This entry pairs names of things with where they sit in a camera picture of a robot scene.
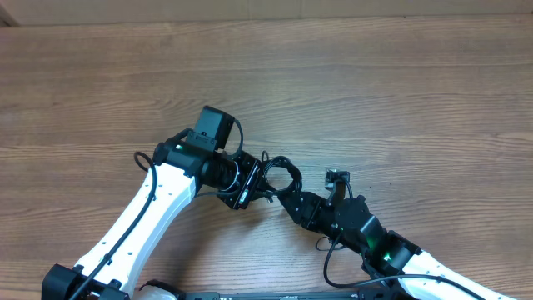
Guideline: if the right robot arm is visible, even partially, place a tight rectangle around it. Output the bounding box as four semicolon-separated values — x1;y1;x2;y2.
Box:
280;192;508;299

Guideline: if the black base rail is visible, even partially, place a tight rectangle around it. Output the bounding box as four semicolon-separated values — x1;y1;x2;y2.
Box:
132;278;413;300

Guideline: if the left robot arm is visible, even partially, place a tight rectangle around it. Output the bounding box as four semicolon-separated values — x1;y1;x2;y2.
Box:
41;106;260;300

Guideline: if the black cable bundle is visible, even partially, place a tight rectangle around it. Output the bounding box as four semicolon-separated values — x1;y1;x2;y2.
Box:
257;149;304;201

